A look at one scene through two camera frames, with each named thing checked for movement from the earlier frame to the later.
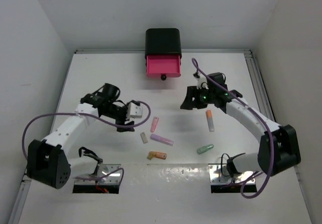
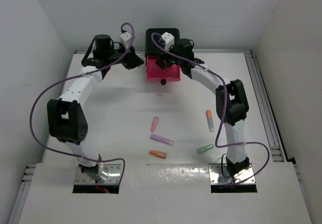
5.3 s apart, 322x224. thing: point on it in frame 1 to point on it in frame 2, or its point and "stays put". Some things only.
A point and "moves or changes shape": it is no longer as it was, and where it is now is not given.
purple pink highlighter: [161, 139] stays put
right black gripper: [188, 104] to [161, 60]
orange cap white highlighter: [210, 120] stays put
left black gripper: [121, 122] to [132, 60]
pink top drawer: [163, 66] moves or changes shape
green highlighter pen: [205, 148] stays put
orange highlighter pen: [159, 155] stays put
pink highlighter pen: [154, 124] stays put
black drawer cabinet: [162, 42] stays put
